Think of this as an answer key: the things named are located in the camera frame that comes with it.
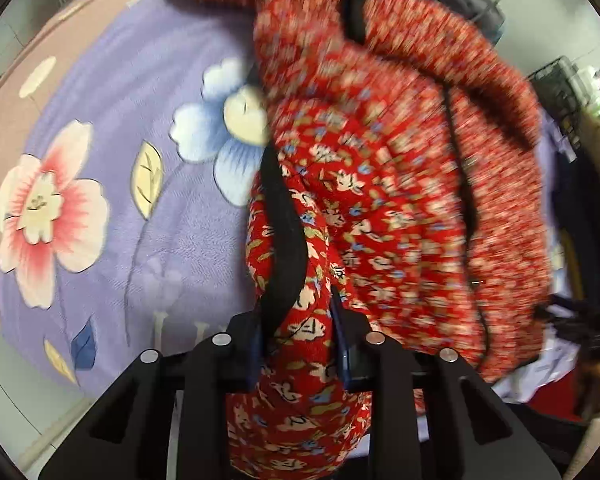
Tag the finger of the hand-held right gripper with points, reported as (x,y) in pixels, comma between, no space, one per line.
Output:
(575,327)

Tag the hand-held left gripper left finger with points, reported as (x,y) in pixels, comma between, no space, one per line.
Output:
(253,355)

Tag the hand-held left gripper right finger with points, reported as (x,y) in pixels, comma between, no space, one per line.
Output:
(342,355)

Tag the red floral quilted coat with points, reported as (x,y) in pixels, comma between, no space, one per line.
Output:
(395,200)

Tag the person's right forearm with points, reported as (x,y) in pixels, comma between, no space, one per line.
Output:
(597,385)

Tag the white cloth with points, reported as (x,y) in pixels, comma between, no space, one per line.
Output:
(535,375)

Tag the purple floral bed sheet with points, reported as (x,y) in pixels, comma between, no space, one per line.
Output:
(130,240)

